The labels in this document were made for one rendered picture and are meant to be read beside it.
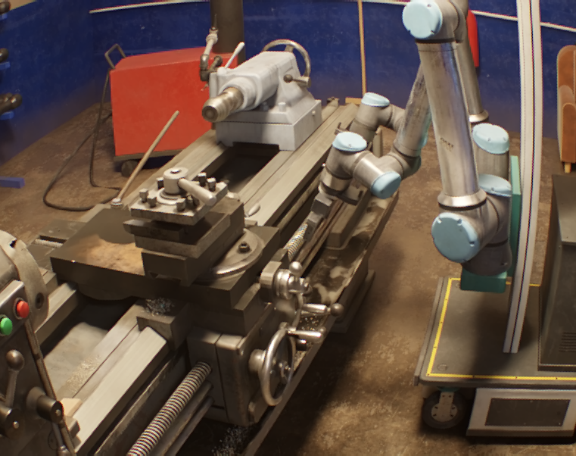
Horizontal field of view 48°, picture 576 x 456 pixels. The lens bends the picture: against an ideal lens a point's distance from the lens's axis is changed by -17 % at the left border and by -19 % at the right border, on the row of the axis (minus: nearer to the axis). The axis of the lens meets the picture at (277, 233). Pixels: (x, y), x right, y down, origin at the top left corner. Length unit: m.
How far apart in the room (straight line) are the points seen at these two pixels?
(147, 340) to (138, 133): 3.22
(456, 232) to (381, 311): 1.43
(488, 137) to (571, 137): 2.48
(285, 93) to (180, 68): 1.99
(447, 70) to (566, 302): 0.89
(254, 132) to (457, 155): 1.06
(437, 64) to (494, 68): 3.81
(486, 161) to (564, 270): 0.57
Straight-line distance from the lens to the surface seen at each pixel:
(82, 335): 2.01
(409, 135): 2.16
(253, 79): 2.59
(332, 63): 5.93
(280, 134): 2.73
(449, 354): 2.51
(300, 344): 2.12
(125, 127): 4.85
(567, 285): 2.27
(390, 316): 3.30
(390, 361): 3.01
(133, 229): 1.71
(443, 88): 1.87
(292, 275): 1.85
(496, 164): 2.56
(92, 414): 1.54
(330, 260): 2.90
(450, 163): 1.92
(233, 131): 2.80
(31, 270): 1.47
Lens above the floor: 1.81
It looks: 27 degrees down
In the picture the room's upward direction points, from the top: 3 degrees counter-clockwise
